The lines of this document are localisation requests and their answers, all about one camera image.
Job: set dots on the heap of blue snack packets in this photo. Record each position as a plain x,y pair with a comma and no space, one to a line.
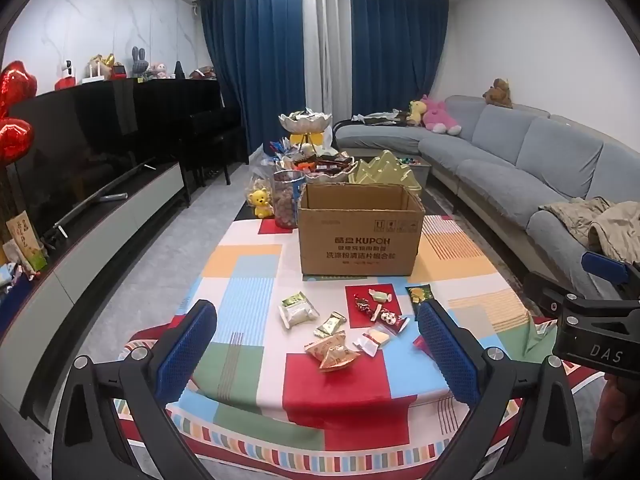
280,152

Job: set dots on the grey corner sofa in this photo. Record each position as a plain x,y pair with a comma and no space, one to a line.
525,150

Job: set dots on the person's right hand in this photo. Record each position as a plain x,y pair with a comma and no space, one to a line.
622,410

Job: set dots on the white tiered snack stand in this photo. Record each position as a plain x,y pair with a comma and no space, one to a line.
305,124

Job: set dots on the white router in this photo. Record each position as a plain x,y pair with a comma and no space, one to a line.
94,74

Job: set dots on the clear jar of nuts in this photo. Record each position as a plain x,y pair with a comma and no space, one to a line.
289,200

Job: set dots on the pile of assorted snack bars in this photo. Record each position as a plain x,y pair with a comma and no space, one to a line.
325,162

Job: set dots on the gold mountain-lid candy box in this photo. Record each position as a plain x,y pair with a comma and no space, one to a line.
382,172

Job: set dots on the black piano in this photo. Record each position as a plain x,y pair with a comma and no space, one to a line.
200,110

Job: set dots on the white security camera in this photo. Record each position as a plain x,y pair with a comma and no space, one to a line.
67,67

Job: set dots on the pink doll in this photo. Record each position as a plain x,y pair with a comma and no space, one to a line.
159,71

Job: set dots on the green white twist candy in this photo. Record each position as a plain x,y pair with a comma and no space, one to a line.
380,295

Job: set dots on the yellow paper gift bag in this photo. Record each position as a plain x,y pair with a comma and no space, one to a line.
25,240

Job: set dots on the dark green snack packet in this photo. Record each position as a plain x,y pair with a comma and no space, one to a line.
419,294

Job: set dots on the beige jacket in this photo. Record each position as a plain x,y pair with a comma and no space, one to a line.
600,222

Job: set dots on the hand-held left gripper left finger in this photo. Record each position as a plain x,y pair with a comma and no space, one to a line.
187,342

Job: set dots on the white sheer curtain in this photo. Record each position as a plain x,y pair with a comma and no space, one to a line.
325,50

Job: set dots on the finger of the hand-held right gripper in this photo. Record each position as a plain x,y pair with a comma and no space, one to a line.
605,266
542,292

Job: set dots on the grey television cabinet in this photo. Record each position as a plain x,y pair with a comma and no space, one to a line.
90,270

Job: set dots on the small red device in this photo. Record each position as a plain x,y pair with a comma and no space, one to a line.
118,71

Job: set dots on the black television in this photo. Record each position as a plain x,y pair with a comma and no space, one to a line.
65,150

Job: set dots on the red box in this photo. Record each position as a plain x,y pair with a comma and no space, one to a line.
65,83

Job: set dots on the gold snack packet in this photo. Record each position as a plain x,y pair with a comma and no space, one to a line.
330,325

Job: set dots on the white packet with red stripe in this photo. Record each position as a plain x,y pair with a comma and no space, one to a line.
372,341

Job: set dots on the yellow plush toy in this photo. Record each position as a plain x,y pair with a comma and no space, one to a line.
415,111

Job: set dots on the grey storage box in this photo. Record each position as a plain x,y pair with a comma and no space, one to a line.
417,172

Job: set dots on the pile of wrapped sweets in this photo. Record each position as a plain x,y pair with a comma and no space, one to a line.
305,113

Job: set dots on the heap of small packets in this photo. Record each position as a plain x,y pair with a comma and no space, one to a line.
15,272

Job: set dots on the yellow bear figurine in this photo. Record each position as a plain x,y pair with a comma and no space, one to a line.
260,202

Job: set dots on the white plastic bag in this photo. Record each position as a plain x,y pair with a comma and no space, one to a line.
326,138

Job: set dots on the brown cardboard box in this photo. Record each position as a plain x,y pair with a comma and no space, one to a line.
360,240

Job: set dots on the red star balloon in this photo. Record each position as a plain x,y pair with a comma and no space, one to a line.
17,85

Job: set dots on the grey rabbit toy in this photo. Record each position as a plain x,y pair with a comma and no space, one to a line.
139,62

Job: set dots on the gold ornament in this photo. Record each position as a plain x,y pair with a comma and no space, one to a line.
102,60

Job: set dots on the white packet with green label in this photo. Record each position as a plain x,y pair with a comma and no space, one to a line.
299,310

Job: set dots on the clear bag of peanuts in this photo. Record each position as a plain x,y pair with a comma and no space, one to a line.
259,182

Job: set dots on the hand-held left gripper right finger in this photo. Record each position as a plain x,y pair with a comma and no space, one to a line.
445,350

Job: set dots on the red heart balloon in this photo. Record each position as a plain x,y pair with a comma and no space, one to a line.
14,140

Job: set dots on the pink plush toy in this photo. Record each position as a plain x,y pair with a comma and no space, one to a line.
440,115

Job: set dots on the blue curtain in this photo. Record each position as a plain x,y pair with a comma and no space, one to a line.
250,70
395,50

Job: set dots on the black metronome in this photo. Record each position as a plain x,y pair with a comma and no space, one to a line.
179,71

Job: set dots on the papers on sofa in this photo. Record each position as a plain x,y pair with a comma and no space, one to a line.
380,117

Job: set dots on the red white candy packet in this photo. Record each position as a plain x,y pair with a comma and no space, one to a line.
394,321

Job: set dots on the brown plush bear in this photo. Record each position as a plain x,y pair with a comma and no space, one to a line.
497,92

